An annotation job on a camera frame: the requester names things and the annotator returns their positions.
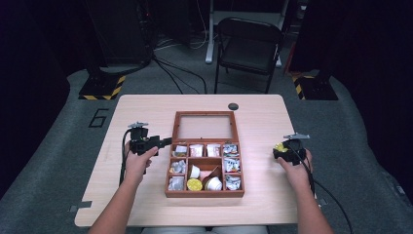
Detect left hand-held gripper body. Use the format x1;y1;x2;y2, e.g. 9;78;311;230
127;121;161;157

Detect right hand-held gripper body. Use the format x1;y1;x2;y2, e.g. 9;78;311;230
272;133;311;167

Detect brown wooden box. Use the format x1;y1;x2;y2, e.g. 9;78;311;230
164;110;245;199

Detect person's right hand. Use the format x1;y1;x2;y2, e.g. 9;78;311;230
277;148;315;192

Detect person's left hand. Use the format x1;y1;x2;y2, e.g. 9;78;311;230
124;141;160;179

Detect silver yellow foil packet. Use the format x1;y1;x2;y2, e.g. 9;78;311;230
172;144;189;158

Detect red white packet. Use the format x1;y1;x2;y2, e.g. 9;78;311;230
189;144;205;158
206;143;221;158

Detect blue white printed packet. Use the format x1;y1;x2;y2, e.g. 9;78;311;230
224;175;243;191
223;143;240;158
223;158;242;174

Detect brown pink packet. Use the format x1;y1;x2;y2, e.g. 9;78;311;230
199;165;222;182

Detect hazard striped stand base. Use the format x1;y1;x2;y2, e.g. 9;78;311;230
78;74;127;101
290;74;339;101

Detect grey tape piece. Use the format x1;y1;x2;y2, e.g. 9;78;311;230
68;200;94;214

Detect person's light pants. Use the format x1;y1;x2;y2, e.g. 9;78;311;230
140;225;270;234

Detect black folding chair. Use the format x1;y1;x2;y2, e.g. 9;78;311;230
213;17;284;95

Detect black equipment cabinet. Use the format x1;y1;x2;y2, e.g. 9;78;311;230
85;0;155;67

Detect left hand-held gripper cable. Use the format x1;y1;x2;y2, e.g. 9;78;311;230
118;129;134;187

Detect hand-held gripper cable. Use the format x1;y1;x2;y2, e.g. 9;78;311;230
118;129;134;187
291;141;354;234

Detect right hand-held gripper cable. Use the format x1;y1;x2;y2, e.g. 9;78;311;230
291;141;354;234

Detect black floor cables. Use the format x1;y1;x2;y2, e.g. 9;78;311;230
151;53;208;96

